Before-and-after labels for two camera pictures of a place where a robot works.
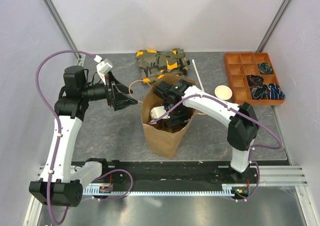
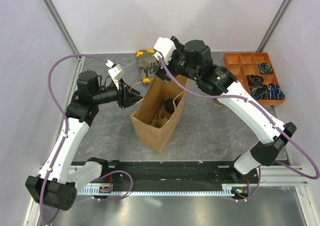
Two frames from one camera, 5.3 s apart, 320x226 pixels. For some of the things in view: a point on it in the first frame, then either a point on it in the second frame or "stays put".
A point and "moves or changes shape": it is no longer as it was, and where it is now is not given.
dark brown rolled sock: (255, 80) stays put
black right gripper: (174, 120) -> (179, 51)
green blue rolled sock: (265, 67) stays put
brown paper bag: (167, 143) moves or changes shape
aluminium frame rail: (281, 176) stays put
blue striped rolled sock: (275, 92) stays put
